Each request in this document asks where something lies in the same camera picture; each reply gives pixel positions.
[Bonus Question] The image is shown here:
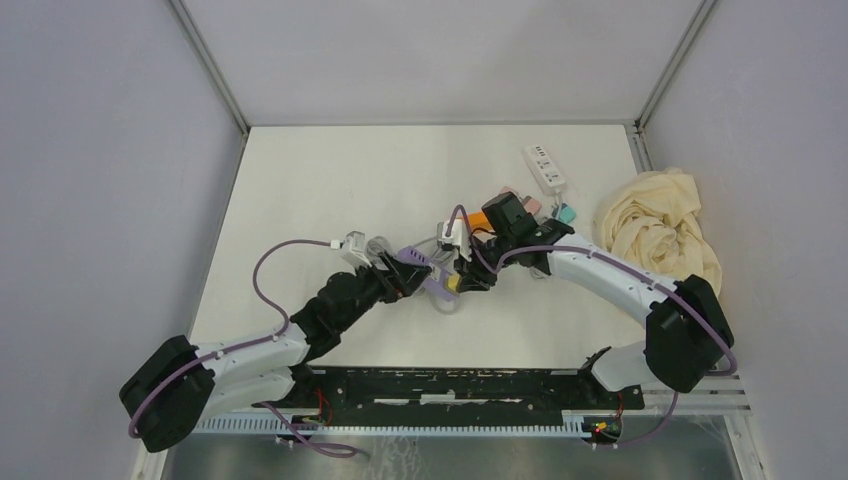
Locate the white power strip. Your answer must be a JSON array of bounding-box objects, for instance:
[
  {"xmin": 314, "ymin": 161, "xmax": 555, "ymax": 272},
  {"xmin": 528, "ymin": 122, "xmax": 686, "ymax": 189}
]
[{"xmin": 522, "ymin": 144, "xmax": 566, "ymax": 196}]

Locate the teal USB charger plug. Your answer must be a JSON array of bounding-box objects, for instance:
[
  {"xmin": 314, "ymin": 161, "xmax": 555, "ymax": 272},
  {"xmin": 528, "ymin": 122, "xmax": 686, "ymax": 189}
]
[{"xmin": 556, "ymin": 203, "xmax": 577, "ymax": 224}]

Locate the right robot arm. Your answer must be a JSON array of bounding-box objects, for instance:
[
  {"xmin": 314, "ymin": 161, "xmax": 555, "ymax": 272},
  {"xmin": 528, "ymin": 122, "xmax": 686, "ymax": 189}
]
[{"xmin": 437, "ymin": 192, "xmax": 738, "ymax": 408}]

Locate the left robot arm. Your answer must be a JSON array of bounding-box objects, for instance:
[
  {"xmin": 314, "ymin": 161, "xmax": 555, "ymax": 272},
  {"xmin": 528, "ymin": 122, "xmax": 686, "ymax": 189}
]
[{"xmin": 119, "ymin": 253, "xmax": 432, "ymax": 453}]

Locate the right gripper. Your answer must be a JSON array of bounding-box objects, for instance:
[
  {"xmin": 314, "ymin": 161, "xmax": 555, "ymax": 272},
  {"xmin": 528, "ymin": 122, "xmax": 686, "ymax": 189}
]
[{"xmin": 453, "ymin": 233, "xmax": 516, "ymax": 292}]

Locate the purple power strip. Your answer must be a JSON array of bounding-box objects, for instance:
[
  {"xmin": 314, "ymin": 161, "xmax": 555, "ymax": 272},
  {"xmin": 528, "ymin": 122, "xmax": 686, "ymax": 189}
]
[{"xmin": 396, "ymin": 246, "xmax": 461, "ymax": 305}]

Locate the cream cloth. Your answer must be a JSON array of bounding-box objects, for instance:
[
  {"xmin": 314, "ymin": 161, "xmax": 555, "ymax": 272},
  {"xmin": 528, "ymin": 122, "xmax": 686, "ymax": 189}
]
[{"xmin": 592, "ymin": 168, "xmax": 723, "ymax": 294}]

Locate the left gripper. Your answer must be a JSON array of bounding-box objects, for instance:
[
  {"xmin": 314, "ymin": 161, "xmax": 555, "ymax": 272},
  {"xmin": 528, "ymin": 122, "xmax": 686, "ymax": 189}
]
[{"xmin": 337, "ymin": 249, "xmax": 431, "ymax": 331}]

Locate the yellow plug adapter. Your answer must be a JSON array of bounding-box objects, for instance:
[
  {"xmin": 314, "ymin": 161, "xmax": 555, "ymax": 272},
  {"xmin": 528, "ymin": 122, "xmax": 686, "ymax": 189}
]
[{"xmin": 446, "ymin": 274, "xmax": 461, "ymax": 294}]

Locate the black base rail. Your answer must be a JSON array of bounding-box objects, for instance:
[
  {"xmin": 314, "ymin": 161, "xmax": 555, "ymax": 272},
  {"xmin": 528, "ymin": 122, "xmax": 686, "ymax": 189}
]
[{"xmin": 272, "ymin": 366, "xmax": 645, "ymax": 427}]

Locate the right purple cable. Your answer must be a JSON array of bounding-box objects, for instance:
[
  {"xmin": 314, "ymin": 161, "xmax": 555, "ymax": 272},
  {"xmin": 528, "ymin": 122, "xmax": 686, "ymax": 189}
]
[{"xmin": 445, "ymin": 203, "xmax": 739, "ymax": 449}]

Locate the orange power strip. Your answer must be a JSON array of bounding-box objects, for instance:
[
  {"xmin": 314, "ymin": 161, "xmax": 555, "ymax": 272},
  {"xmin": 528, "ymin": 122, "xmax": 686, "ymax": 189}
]
[{"xmin": 467, "ymin": 211, "xmax": 493, "ymax": 232}]

